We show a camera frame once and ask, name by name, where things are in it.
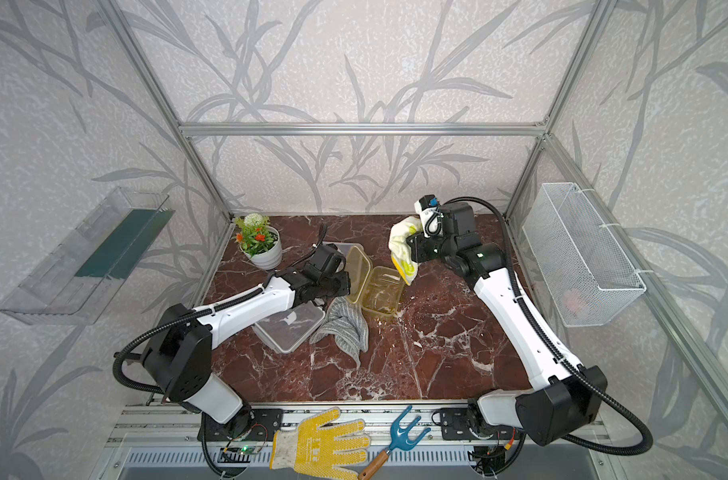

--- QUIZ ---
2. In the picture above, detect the green yellow cloth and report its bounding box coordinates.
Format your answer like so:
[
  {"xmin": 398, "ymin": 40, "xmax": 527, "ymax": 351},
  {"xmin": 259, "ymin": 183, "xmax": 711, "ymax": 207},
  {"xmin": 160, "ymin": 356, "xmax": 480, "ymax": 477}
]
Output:
[{"xmin": 388, "ymin": 216, "xmax": 423, "ymax": 286}]

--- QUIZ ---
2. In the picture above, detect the grey striped cleaning cloth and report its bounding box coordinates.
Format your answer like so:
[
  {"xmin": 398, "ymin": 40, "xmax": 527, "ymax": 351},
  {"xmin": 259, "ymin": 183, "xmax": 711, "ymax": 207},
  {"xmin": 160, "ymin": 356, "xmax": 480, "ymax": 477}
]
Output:
[{"xmin": 308, "ymin": 297, "xmax": 369, "ymax": 369}]

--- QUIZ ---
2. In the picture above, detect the clear lunch box lid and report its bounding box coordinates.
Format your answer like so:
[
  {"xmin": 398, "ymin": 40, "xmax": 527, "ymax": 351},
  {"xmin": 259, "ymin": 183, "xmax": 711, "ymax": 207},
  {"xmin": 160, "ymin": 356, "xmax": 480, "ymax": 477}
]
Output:
[{"xmin": 252, "ymin": 303, "xmax": 326, "ymax": 354}]

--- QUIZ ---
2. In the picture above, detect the clear plastic lunch box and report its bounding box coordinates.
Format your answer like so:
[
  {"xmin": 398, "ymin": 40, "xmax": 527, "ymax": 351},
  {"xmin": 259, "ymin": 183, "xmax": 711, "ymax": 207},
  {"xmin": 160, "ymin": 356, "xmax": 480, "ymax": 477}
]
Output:
[{"xmin": 328, "ymin": 242, "xmax": 364, "ymax": 256}]

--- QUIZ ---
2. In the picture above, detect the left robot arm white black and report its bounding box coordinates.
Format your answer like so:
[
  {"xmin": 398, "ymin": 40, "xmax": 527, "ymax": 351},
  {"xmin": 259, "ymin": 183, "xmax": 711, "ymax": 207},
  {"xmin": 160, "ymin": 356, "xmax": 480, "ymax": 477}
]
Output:
[{"xmin": 112, "ymin": 269, "xmax": 351, "ymax": 425}]

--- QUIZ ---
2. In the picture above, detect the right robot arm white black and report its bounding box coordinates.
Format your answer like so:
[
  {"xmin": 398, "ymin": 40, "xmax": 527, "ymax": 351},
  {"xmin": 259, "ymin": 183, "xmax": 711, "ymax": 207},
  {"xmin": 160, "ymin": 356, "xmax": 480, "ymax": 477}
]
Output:
[{"xmin": 405, "ymin": 195, "xmax": 654, "ymax": 456}]

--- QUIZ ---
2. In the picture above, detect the white flower pot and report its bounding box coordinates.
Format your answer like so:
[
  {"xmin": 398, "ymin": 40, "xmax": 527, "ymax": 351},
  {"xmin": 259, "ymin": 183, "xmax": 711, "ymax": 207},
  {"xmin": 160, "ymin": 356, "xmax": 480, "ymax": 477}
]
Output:
[{"xmin": 244, "ymin": 225, "xmax": 282, "ymax": 270}]

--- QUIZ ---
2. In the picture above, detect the green artificial plant with flowers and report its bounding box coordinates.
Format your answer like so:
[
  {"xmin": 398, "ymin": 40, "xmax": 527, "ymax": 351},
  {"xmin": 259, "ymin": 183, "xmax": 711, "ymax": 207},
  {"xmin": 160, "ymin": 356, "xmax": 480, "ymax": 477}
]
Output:
[{"xmin": 233, "ymin": 213, "xmax": 278, "ymax": 257}]

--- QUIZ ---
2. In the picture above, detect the pink item in basket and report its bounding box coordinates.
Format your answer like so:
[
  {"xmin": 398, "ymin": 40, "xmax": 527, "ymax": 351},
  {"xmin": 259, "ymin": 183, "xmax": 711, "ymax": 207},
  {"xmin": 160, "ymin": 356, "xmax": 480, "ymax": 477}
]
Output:
[{"xmin": 563, "ymin": 289, "xmax": 590, "ymax": 318}]

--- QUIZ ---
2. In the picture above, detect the yellow work glove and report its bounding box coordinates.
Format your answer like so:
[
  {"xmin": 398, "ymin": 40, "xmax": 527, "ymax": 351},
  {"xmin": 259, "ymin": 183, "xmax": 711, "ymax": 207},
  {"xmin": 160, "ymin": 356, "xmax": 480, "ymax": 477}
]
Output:
[{"xmin": 269, "ymin": 407, "xmax": 371, "ymax": 480}]

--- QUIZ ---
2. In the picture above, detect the teal garden hand fork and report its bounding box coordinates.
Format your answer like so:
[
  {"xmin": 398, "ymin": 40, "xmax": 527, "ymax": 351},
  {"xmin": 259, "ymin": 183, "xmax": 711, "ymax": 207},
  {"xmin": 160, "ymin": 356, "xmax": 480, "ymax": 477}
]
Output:
[{"xmin": 358, "ymin": 405, "xmax": 431, "ymax": 480}]

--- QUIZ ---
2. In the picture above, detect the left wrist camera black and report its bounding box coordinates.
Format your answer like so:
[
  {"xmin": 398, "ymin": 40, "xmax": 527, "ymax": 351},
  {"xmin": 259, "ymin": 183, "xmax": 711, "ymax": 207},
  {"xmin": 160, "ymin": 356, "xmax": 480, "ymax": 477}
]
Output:
[{"xmin": 310, "ymin": 223, "xmax": 346, "ymax": 277}]

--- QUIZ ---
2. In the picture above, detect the white wire mesh basket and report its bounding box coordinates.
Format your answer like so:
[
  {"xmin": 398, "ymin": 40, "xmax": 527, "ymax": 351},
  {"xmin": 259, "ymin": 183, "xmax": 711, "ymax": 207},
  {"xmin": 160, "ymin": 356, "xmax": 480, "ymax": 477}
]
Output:
[{"xmin": 523, "ymin": 182, "xmax": 646, "ymax": 327}]

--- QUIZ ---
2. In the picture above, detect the clear acrylic wall shelf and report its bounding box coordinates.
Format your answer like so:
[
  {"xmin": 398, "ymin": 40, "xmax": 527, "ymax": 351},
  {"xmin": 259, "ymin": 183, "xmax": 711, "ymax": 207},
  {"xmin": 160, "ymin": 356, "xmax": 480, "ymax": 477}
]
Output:
[{"xmin": 0, "ymin": 187, "xmax": 175, "ymax": 326}]

